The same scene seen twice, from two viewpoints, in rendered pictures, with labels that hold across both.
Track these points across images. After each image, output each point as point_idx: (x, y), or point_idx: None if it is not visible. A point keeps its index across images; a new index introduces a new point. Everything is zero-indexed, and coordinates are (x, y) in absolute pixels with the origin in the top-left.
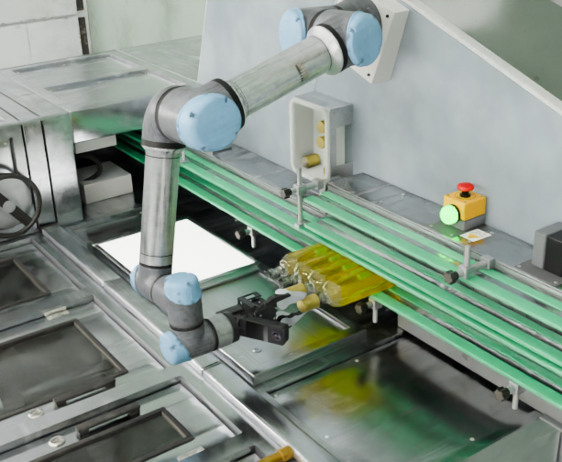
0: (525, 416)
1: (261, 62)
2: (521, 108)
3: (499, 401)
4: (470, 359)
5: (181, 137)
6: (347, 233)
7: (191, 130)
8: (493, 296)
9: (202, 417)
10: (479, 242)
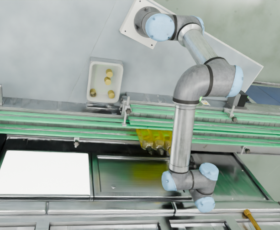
0: (235, 155)
1: (205, 45)
2: (221, 51)
3: (223, 155)
4: (206, 147)
5: (231, 92)
6: (149, 119)
7: (241, 87)
8: (244, 120)
9: (202, 227)
10: (211, 104)
